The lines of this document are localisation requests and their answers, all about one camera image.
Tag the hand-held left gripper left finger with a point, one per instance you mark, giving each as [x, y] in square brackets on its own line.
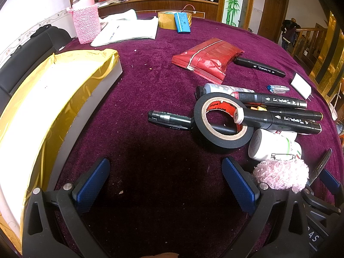
[91, 184]

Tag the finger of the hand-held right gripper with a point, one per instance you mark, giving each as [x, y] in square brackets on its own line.
[329, 180]

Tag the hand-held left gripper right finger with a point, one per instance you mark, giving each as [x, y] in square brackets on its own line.
[239, 185]

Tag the black hair clip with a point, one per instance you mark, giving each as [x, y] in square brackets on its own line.
[321, 164]

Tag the pink fluffy ball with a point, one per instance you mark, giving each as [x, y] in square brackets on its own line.
[282, 173]

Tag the white plastic bottle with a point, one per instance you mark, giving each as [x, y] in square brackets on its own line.
[271, 145]

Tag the black marker with yellow cap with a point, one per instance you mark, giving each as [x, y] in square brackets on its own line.
[303, 114]

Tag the black marker with white cap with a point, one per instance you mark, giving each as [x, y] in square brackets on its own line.
[279, 121]

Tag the black electrical tape roll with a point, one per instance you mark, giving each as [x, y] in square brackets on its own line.
[200, 118]

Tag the black marker with red cap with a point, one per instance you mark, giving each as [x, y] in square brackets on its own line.
[271, 99]

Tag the gold-lined white box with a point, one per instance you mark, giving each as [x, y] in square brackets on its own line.
[40, 104]

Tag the short black pen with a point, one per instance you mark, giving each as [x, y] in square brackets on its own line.
[169, 119]

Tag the white charger plug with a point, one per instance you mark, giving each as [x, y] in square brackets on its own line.
[301, 84]

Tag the silver tube with black cap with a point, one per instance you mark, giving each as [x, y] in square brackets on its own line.
[217, 88]

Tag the black marker with white print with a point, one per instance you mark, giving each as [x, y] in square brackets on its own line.
[258, 66]

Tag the gold pillar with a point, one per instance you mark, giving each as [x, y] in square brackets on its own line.
[329, 59]

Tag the red foil packet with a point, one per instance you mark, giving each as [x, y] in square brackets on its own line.
[208, 57]

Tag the wooden stair railing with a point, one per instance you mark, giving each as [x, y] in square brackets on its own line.
[309, 43]

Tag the black leather chair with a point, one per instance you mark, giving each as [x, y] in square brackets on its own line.
[29, 56]

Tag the white paper sheets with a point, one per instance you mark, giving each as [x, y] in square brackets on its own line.
[129, 31]

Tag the bottle with pink knit sleeve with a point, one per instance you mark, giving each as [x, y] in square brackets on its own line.
[86, 21]

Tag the white folded cloth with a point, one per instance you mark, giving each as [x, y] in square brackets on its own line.
[121, 15]

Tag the blue battery pack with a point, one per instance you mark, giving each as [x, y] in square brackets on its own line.
[182, 22]

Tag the brown wooden door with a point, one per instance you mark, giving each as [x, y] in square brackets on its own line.
[272, 16]

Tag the tan packing tape roll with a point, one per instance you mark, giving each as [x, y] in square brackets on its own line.
[166, 20]

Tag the bamboo painted panel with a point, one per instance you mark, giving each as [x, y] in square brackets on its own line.
[235, 2]

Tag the cluttered wooden counter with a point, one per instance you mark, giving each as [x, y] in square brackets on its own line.
[166, 4]

